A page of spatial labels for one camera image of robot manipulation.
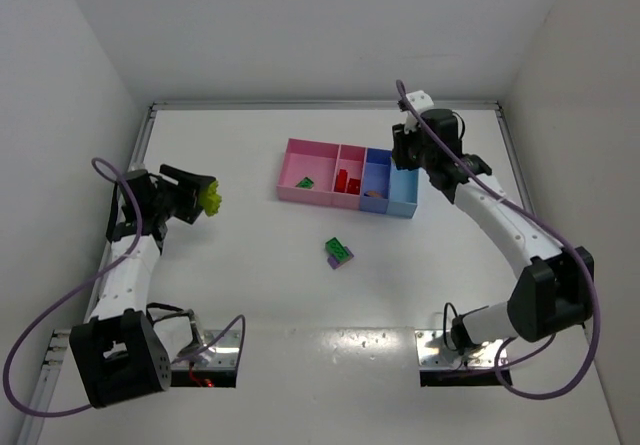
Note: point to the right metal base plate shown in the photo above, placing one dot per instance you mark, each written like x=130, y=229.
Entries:
x=434, y=356

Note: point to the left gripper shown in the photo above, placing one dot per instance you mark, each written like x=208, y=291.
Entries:
x=179, y=193

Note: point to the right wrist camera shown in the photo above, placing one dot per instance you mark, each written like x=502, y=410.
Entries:
x=420, y=101

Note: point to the metal base plate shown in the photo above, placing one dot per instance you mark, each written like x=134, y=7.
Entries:
x=219, y=357
x=434, y=356

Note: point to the pink large container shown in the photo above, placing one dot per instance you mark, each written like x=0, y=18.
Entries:
x=306, y=158

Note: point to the dark blue container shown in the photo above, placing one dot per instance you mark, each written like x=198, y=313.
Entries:
x=376, y=176

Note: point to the green lego brick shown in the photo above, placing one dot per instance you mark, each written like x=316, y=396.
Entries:
x=305, y=183
x=336, y=250

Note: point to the light blue container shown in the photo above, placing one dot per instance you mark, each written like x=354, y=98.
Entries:
x=403, y=192

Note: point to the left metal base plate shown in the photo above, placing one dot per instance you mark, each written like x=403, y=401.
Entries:
x=219, y=357

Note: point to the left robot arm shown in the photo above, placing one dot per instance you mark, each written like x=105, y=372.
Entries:
x=127, y=346

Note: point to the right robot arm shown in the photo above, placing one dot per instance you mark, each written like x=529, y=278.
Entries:
x=551, y=292

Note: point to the red lego brick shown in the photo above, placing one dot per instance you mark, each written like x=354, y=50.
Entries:
x=342, y=180
x=353, y=186

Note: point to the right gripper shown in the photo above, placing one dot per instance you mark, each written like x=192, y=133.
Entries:
x=403, y=150

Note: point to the yellow-green lego plate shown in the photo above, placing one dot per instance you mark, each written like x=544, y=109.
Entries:
x=209, y=199

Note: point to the pink small container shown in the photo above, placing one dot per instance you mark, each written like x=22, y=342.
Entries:
x=352, y=159

